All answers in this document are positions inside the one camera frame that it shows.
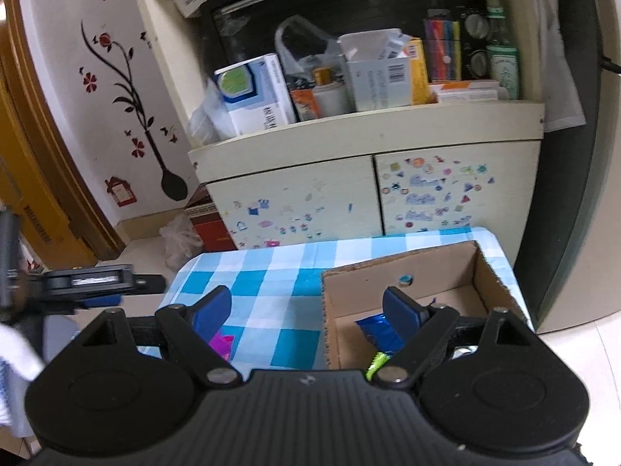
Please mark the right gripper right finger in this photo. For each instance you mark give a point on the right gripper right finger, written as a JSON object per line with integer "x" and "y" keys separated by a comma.
{"x": 425, "y": 331}

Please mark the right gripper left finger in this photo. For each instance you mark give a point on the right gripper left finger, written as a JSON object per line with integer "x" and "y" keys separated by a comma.
{"x": 186, "y": 333}

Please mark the shiny blue snack bag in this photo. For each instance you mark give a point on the shiny blue snack bag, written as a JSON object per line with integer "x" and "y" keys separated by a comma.
{"x": 377, "y": 330}

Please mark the purple snack packet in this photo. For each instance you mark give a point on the purple snack packet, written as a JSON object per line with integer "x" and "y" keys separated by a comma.
{"x": 222, "y": 344}

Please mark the green snack packet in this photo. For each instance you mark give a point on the green snack packet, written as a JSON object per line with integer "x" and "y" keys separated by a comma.
{"x": 377, "y": 362}

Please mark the open cardboard box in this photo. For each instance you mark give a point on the open cardboard box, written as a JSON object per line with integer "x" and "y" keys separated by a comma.
{"x": 463, "y": 275}

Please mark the white gloved hand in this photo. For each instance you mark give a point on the white gloved hand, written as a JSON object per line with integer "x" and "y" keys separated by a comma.
{"x": 20, "y": 365}

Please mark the blue checkered tablecloth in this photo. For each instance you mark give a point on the blue checkered tablecloth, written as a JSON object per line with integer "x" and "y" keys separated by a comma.
{"x": 276, "y": 317}

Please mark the clear plastic bag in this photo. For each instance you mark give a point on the clear plastic bag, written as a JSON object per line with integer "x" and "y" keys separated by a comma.
{"x": 181, "y": 242}

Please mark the red brown carton box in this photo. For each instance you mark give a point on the red brown carton box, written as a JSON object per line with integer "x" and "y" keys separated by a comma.
{"x": 201, "y": 210}

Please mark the red house outlet decal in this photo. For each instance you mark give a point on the red house outlet decal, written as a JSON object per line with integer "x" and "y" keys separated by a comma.
{"x": 120, "y": 190}

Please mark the cream sticker-covered cabinet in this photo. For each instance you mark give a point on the cream sticker-covered cabinet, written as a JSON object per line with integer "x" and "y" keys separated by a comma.
{"x": 374, "y": 133}

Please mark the white blue medicine box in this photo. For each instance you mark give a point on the white blue medicine box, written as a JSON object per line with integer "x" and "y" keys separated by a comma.
{"x": 255, "y": 95}

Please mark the orange medicine box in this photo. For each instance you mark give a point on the orange medicine box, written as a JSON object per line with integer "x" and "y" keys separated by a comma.
{"x": 305, "y": 104}

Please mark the open white carton box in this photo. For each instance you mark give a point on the open white carton box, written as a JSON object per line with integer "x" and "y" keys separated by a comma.
{"x": 379, "y": 68}

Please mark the green glass bottle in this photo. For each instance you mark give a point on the green glass bottle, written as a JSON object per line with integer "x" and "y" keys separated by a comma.
{"x": 502, "y": 52}

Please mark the colourful marker pack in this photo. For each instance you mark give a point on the colourful marker pack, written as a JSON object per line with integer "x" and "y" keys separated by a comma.
{"x": 443, "y": 49}

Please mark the black microwave oven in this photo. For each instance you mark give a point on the black microwave oven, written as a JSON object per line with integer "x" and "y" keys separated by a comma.
{"x": 304, "y": 35}

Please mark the wooden door frame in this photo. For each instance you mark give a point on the wooden door frame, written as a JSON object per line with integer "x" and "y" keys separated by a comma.
{"x": 60, "y": 220}

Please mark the black vase wall decal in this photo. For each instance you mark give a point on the black vase wall decal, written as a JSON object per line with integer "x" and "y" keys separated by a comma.
{"x": 172, "y": 185}

